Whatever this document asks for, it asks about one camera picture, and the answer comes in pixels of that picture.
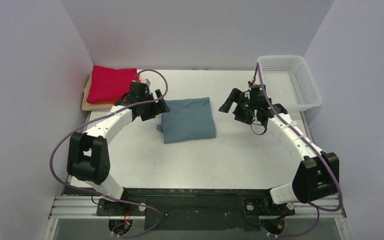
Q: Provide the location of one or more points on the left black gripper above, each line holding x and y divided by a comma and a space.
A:
151, 108

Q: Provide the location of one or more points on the white plastic basket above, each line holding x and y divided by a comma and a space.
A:
289, 82

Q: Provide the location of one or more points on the blue-grey t shirt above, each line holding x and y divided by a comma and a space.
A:
189, 119

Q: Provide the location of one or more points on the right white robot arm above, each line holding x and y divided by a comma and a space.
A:
317, 174

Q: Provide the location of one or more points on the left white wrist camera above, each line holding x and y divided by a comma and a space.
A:
145, 80

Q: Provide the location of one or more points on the folded beige t shirt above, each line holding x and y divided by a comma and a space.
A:
85, 106

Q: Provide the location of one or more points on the folded magenta t shirt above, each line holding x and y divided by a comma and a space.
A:
109, 84

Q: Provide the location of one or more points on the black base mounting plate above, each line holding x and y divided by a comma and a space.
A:
195, 210

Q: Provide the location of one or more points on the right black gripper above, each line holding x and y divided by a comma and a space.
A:
239, 108

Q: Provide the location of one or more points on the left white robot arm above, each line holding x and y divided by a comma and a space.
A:
88, 153

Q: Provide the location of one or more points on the folded orange t shirt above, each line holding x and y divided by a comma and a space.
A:
138, 79

